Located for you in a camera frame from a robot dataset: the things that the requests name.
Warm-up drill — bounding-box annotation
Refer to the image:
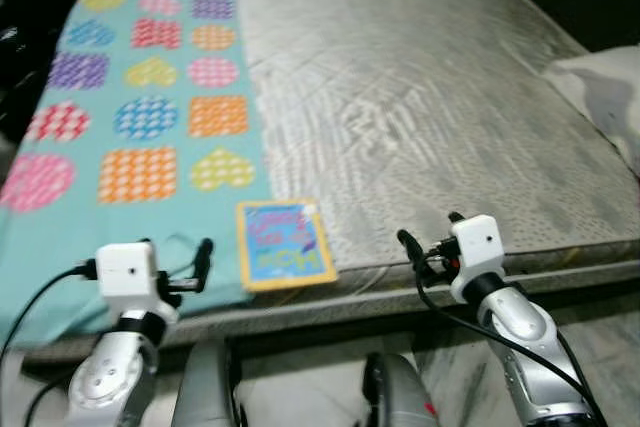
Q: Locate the teal blanket with colourful shapes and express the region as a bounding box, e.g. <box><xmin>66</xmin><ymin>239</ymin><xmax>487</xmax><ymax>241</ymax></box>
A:
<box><xmin>0</xmin><ymin>0</ymin><xmax>272</xmax><ymax>349</ymax></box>

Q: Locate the white quilted mattress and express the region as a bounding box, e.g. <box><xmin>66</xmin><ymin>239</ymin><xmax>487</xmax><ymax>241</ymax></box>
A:
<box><xmin>235</xmin><ymin>0</ymin><xmax>640</xmax><ymax>324</ymax></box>

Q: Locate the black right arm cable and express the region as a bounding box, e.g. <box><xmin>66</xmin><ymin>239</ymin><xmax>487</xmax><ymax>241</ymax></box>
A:
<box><xmin>414</xmin><ymin>266</ymin><xmax>607</xmax><ymax>424</ymax></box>

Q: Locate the dark bed base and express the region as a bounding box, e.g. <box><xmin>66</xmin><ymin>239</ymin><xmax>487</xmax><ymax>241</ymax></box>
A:
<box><xmin>20</xmin><ymin>282</ymin><xmax>640</xmax><ymax>359</ymax></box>

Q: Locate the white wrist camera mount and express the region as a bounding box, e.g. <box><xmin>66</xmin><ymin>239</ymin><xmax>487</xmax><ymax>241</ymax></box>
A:
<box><xmin>447</xmin><ymin>212</ymin><xmax>505</xmax><ymax>301</ymax></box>
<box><xmin>94</xmin><ymin>241</ymin><xmax>177</xmax><ymax>324</ymax></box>

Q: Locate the dark tufted footboard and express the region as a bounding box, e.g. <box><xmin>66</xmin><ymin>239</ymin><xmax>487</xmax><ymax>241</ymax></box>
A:
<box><xmin>0</xmin><ymin>0</ymin><xmax>77</xmax><ymax>149</ymax></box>

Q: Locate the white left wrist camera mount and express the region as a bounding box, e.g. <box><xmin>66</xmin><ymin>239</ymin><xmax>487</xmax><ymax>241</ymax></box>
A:
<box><xmin>94</xmin><ymin>241</ymin><xmax>177</xmax><ymax>324</ymax></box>

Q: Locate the yellow edged blue picture book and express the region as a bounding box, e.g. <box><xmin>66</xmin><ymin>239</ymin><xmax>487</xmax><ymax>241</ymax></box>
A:
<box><xmin>235</xmin><ymin>198</ymin><xmax>340</xmax><ymax>294</ymax></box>

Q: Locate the white pillow with tree print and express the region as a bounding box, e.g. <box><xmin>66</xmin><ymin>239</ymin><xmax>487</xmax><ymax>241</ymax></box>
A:
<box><xmin>539</xmin><ymin>43</ymin><xmax>640</xmax><ymax>174</ymax></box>

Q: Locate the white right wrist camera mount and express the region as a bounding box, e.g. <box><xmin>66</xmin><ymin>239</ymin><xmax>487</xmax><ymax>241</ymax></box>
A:
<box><xmin>447</xmin><ymin>212</ymin><xmax>505</xmax><ymax>301</ymax></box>

